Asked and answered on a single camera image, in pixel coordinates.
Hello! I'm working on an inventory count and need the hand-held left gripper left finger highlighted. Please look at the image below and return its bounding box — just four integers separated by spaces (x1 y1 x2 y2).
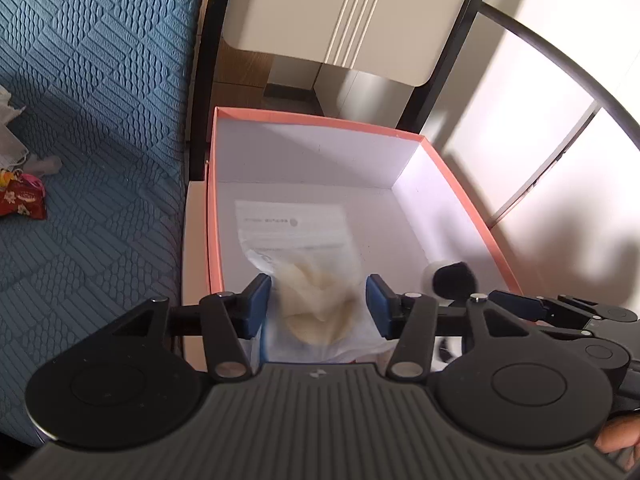
107 274 273 381

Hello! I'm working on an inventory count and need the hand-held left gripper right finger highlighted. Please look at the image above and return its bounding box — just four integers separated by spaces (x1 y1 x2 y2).
366 274 531 378

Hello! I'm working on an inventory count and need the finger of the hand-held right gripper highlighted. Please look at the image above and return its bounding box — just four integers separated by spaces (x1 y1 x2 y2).
490 291 601 332

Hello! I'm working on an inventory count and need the clear bag of white fluff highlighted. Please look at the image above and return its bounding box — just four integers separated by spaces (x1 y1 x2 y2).
234 199 396 366

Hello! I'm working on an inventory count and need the panda head plush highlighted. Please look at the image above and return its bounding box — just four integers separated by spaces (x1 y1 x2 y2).
437 337 466 366

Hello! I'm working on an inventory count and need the pink cardboard box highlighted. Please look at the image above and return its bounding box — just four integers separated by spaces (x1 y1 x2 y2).
205 106 526 366

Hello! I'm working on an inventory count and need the red printed packet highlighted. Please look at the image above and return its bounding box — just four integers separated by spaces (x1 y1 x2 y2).
0 182 48 221

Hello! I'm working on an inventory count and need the person's right hand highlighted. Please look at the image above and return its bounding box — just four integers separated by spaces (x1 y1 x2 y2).
595 407 640 467

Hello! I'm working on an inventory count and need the small grey cloth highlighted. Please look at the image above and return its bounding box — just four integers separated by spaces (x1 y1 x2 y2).
25 155 63 177

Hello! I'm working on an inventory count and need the blue quilted sofa cover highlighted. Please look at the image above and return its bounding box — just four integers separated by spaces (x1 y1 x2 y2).
0 0 211 448

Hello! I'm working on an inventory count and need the white crumpled tissue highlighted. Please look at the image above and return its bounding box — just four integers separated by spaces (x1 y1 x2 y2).
0 85 26 126

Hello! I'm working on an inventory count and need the black curved rail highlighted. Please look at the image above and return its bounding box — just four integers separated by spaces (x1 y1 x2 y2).
480 2 640 141

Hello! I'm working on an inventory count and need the cream chair with black frame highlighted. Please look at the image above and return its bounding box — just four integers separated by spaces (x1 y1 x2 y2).
187 0 501 181

